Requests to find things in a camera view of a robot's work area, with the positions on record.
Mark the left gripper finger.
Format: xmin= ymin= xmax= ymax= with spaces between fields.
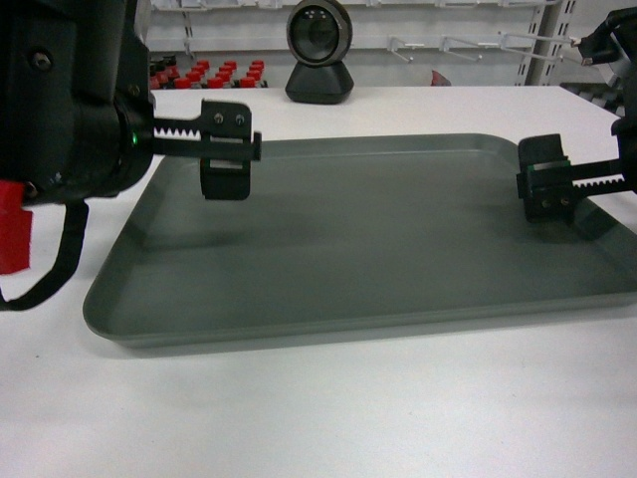
xmin=153 ymin=131 xmax=262 ymax=201

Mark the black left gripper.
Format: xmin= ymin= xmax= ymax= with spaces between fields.
xmin=1 ymin=1 xmax=252 ymax=205

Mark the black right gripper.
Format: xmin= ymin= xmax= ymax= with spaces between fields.
xmin=517 ymin=7 xmax=636 ymax=223

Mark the grey-silver plastic tray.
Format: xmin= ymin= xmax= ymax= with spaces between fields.
xmin=84 ymin=134 xmax=636 ymax=348

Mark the white checkout counter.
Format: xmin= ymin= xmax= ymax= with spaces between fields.
xmin=1 ymin=87 xmax=636 ymax=477

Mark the black barcode scanner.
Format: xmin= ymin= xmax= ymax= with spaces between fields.
xmin=285 ymin=0 xmax=354 ymax=105

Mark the black cable loop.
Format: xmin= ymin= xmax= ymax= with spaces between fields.
xmin=0 ymin=199 xmax=91 ymax=313

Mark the red velcro strap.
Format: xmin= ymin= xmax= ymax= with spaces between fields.
xmin=0 ymin=179 xmax=34 ymax=276

